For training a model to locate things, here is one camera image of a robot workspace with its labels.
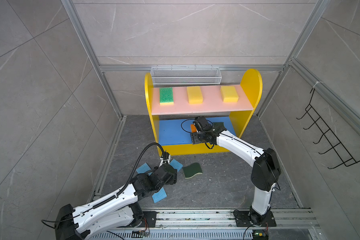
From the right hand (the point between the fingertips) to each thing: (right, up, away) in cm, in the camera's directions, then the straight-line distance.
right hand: (198, 136), depth 90 cm
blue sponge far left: (-34, -20, +3) cm, 40 cm away
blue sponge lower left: (-23, -32, -10) cm, 40 cm away
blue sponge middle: (-14, -18, +3) cm, 23 cm away
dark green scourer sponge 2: (+14, +6, +4) cm, 16 cm away
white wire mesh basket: (-8, +41, +9) cm, 42 cm away
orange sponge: (-4, +5, -19) cm, 20 cm away
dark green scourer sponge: (-4, -21, +1) cm, 21 cm away
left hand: (-14, -16, -13) cm, 25 cm away
